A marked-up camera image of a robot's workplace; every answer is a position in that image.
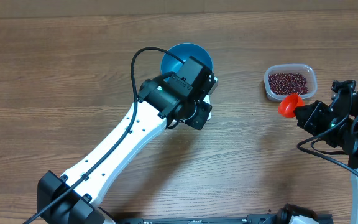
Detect red measuring scoop blue handle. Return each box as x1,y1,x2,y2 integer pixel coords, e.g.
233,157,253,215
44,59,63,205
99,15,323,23
278,93,304,118

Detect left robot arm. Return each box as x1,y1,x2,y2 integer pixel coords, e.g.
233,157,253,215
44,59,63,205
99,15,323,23
37,57,217,224

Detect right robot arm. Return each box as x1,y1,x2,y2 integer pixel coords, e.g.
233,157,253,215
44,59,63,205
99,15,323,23
294,80,358,223

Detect white digital kitchen scale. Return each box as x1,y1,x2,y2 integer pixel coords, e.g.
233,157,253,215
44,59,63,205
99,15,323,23
203,93,213,121

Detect blue plastic bowl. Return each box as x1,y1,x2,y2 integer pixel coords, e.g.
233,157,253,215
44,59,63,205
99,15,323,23
160,43,213,74

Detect red adzuki beans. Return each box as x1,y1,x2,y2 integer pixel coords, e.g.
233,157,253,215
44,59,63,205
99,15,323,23
268,73,309,95

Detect clear plastic container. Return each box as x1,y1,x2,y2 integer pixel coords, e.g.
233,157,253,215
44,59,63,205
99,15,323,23
264,63,318,101

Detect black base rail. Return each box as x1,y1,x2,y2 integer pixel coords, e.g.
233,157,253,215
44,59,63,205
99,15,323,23
113,203,334,224

